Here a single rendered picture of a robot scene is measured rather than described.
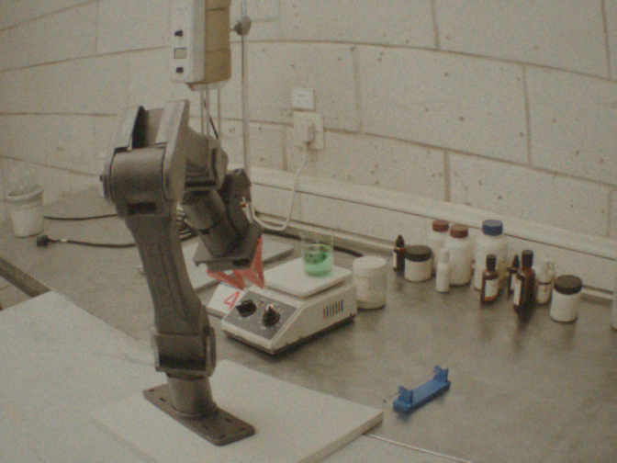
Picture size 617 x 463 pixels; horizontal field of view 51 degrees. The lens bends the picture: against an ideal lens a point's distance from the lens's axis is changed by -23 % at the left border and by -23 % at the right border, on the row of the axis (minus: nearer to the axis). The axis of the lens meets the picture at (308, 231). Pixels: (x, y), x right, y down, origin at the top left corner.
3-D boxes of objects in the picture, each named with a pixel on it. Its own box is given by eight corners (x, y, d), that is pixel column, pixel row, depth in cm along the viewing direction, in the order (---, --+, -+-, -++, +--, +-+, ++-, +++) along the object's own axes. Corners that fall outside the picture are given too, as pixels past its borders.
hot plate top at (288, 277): (303, 298, 130) (303, 293, 129) (252, 280, 138) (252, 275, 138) (354, 276, 138) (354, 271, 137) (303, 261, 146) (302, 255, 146)
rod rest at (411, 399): (408, 412, 106) (409, 393, 105) (391, 406, 109) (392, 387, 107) (451, 386, 112) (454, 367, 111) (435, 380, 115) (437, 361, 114)
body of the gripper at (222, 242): (207, 239, 126) (187, 205, 122) (265, 231, 122) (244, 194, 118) (196, 270, 122) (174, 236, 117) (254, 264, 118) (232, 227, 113)
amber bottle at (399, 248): (408, 266, 163) (408, 232, 161) (404, 271, 160) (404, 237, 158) (395, 265, 164) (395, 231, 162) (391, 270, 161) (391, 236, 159)
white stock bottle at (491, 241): (476, 294, 146) (480, 229, 142) (471, 280, 153) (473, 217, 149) (508, 290, 146) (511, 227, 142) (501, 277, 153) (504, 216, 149)
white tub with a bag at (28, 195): (45, 236, 192) (38, 162, 186) (7, 241, 190) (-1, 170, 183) (50, 221, 206) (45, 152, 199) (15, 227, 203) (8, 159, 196)
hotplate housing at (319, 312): (274, 357, 127) (270, 313, 124) (220, 334, 136) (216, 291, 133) (366, 314, 142) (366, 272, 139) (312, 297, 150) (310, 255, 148)
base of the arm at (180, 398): (166, 340, 111) (130, 351, 107) (252, 387, 97) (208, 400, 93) (175, 386, 114) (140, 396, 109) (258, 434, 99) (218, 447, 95)
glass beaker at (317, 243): (306, 283, 134) (303, 235, 132) (297, 272, 139) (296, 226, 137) (342, 278, 136) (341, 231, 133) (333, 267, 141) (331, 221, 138)
